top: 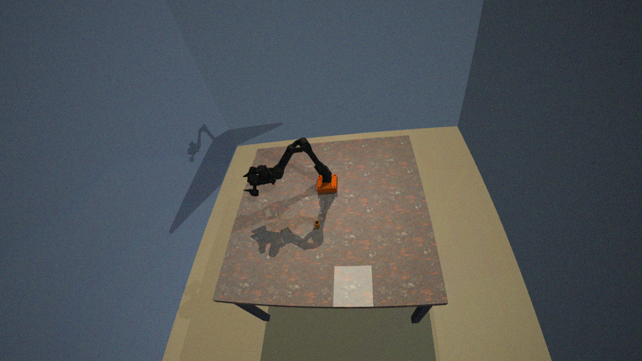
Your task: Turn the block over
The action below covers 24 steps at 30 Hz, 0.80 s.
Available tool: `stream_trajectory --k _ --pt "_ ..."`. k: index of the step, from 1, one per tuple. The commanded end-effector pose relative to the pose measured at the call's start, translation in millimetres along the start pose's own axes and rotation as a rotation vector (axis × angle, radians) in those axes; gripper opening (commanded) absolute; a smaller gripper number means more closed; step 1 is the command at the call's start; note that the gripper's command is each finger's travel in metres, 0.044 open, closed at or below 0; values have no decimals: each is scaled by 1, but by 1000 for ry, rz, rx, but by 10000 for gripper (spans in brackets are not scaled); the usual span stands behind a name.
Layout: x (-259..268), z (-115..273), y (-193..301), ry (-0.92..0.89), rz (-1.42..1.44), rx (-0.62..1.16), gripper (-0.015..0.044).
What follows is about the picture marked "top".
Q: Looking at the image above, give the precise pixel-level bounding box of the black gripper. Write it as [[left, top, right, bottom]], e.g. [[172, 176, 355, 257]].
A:
[[243, 166, 264, 196]]

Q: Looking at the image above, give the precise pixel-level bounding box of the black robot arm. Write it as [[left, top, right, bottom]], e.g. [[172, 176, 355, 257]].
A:
[[247, 138, 332, 186]]

